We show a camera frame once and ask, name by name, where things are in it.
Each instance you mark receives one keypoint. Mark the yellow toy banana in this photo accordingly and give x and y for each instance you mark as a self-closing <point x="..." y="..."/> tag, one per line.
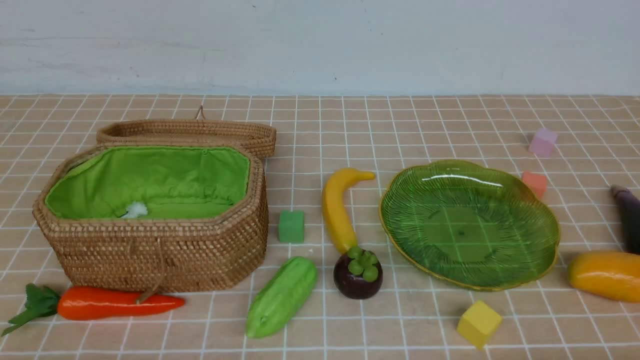
<point x="337" y="220"/>

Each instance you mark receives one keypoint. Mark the purple toy mangosteen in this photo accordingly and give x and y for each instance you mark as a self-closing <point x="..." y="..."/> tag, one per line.
<point x="358" y="274"/>

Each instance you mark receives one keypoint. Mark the green toy cucumber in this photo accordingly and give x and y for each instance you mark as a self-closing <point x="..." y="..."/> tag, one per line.
<point x="282" y="297"/>

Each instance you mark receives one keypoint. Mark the orange toy carrot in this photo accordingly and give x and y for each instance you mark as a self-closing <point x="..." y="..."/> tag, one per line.
<point x="82" y="303"/>

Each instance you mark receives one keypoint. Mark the orange toy mango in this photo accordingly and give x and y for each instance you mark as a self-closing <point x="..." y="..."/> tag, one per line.
<point x="614" y="275"/>

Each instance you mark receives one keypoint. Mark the green foam cube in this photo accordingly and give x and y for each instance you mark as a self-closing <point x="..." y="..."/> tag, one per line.
<point x="292" y="227"/>

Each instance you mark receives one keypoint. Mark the woven rattan basket lid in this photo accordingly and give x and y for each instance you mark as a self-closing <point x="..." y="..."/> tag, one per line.
<point x="256" y="138"/>

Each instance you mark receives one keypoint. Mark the green glass leaf plate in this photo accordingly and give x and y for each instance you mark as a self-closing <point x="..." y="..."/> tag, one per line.
<point x="471" y="226"/>

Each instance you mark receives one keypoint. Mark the woven rattan basket green lining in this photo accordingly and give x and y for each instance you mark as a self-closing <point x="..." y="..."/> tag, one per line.
<point x="155" y="217"/>

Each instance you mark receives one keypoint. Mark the yellow foam cube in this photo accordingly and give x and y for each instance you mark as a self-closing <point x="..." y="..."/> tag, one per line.
<point x="478" y="324"/>

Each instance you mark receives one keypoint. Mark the orange foam cube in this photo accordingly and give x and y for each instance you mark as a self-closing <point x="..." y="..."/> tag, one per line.
<point x="537" y="182"/>

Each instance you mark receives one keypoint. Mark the pink foam cube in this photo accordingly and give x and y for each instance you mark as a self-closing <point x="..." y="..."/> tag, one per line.
<point x="543" y="142"/>

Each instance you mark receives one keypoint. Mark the purple toy eggplant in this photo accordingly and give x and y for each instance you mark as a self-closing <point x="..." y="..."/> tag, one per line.
<point x="628" y="206"/>

